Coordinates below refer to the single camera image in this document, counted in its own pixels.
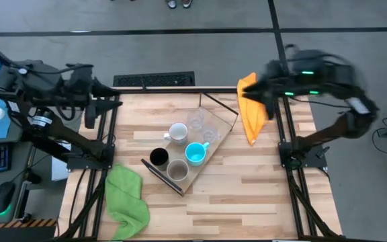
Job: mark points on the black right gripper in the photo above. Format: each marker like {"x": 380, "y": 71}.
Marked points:
{"x": 274, "y": 80}

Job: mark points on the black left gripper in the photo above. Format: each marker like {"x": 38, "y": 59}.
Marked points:
{"x": 81, "y": 84}

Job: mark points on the clear glass cup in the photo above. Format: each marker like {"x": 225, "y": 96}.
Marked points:
{"x": 211, "y": 136}
{"x": 197, "y": 120}

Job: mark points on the black cup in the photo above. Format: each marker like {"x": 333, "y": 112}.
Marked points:
{"x": 159, "y": 157}

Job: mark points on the white patterned mug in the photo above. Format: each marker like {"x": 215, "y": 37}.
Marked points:
{"x": 179, "y": 132}

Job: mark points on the teal mug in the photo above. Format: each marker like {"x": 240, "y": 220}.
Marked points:
{"x": 195, "y": 153}

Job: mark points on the tall off-white cup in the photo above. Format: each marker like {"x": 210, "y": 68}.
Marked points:
{"x": 177, "y": 170}

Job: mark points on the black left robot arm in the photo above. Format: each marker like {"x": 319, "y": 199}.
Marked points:
{"x": 45, "y": 84}

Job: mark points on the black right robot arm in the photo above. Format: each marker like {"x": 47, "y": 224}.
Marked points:
{"x": 331, "y": 77}

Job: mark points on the orange cloth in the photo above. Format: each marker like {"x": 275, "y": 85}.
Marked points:
{"x": 252, "y": 114}

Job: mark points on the black perforated floor grate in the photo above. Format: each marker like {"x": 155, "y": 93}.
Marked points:
{"x": 153, "y": 79}

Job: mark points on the white box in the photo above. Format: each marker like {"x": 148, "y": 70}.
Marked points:
{"x": 60, "y": 168}

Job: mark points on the green cloth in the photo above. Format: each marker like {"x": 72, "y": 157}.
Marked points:
{"x": 126, "y": 201}

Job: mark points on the person's shoe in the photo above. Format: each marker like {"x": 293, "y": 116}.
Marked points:
{"x": 186, "y": 3}
{"x": 171, "y": 3}

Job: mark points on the black computer mouse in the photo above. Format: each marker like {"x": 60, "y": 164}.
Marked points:
{"x": 2, "y": 197}

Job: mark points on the yellow black hazard strip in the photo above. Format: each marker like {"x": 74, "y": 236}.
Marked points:
{"x": 19, "y": 222}

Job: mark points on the black aluminium rig frame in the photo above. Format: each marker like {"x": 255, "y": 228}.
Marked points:
{"x": 220, "y": 90}

